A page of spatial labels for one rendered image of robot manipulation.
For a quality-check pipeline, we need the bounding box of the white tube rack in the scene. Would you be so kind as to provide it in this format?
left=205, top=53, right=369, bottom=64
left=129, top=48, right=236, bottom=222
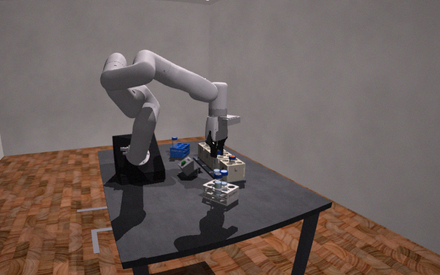
left=203, top=180, right=239, bottom=206

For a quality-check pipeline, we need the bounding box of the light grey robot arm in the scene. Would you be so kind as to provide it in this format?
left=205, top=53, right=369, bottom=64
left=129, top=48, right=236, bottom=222
left=100, top=50, right=241, bottom=166

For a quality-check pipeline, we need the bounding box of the beige block with round holes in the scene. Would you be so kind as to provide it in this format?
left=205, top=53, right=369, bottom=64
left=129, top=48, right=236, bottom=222
left=198, top=143, right=210, bottom=162
left=204, top=148, right=211, bottom=168
left=220, top=158, right=245, bottom=182
left=211, top=152, right=232, bottom=170

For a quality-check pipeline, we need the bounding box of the blue tube rack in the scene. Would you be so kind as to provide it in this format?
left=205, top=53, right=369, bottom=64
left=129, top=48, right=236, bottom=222
left=170, top=143, right=190, bottom=158

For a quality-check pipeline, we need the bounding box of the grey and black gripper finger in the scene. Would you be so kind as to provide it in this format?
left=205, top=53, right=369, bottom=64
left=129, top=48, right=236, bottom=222
left=217, top=138, right=227, bottom=155
left=206, top=131, right=217, bottom=158

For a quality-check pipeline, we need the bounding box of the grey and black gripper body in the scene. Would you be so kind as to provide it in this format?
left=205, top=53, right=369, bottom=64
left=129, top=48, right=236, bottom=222
left=205, top=115, right=228, bottom=142

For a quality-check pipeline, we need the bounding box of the grey sloped desk with green key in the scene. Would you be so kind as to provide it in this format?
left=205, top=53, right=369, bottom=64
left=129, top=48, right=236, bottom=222
left=178, top=157, right=202, bottom=177

